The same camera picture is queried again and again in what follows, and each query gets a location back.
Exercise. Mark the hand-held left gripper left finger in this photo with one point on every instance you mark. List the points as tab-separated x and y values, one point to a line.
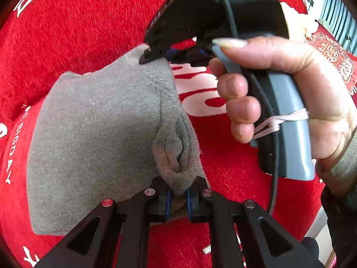
168	205

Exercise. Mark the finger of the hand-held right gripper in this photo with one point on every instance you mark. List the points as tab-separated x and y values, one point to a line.
195	57
149	57

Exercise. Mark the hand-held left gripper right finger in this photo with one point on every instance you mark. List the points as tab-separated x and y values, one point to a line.
190	205

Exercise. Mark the grey knit garment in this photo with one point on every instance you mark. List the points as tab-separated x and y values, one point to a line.
97	131

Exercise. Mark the person's right forearm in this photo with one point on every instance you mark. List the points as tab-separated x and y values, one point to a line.
339	170

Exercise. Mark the person's right hand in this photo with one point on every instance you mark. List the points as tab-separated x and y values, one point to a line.
320	89

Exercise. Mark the cream crumpled cloth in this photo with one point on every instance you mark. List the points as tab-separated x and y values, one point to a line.
294	14

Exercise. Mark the red printed blanket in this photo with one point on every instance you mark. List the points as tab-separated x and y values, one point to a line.
69	33

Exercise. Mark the teal slatted panel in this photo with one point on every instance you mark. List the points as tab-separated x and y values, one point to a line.
336	11

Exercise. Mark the red patterned cushion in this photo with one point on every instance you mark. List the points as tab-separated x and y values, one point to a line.
334	53

